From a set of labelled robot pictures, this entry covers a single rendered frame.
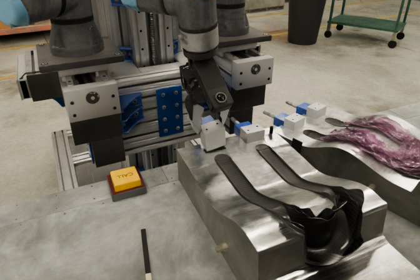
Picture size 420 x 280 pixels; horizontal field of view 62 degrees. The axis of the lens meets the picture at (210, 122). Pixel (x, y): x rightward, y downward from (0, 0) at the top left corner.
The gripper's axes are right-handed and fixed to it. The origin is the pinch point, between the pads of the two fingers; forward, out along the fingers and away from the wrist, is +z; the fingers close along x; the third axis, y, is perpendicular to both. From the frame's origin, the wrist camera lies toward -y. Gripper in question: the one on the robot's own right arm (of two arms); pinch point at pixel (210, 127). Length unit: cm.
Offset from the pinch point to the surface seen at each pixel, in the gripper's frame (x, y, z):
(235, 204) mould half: 4.5, -20.9, 1.7
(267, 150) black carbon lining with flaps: -11.2, -7.2, 6.6
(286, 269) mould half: 3.2, -36.0, 1.3
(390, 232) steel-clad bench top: -24.6, -33.8, 13.3
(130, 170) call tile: 20.0, 4.5, 8.8
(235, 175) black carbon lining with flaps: 0.0, -12.0, 4.8
